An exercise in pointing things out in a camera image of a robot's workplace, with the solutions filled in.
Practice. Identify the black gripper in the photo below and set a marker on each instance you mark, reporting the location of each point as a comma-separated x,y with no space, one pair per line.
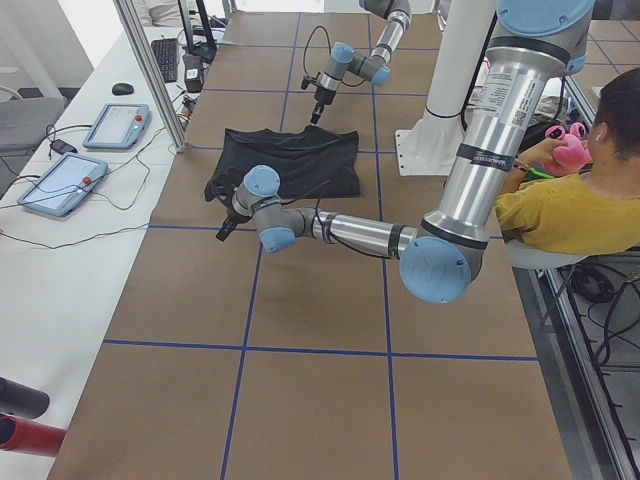
320,96
230,218

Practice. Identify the black graphic t-shirt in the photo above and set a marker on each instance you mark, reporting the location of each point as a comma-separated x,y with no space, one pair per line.
312,162

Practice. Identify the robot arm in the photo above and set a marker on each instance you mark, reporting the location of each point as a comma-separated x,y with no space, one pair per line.
529,43
344,59

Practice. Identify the black monitor stand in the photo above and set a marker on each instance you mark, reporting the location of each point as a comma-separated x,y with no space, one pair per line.
199,39

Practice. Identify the far blue teach pendant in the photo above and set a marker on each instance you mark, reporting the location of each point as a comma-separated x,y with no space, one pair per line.
118,126

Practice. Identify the blue teach pendant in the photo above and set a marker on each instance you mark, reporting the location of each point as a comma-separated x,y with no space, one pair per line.
118,126
64,185

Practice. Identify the black keyboard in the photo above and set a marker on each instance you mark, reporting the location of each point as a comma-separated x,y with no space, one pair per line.
165,52

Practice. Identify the near blue teach pendant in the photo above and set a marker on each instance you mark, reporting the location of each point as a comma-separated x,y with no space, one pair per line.
64,185

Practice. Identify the black computer mouse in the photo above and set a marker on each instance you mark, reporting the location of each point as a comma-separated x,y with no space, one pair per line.
122,89

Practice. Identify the black power adapter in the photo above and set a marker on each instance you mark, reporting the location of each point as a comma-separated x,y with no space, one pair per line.
61,147

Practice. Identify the pink plush toy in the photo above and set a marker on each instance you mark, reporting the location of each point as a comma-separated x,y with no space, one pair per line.
573,155

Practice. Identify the red and black tube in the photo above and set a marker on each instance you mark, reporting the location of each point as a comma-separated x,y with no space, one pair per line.
20,433

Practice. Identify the person in yellow shirt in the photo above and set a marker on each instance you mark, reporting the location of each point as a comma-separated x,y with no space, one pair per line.
594,213

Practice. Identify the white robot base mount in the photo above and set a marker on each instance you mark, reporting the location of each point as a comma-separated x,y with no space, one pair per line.
440,100

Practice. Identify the grey aluminium frame post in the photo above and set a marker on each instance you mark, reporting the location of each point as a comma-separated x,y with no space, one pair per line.
148,65

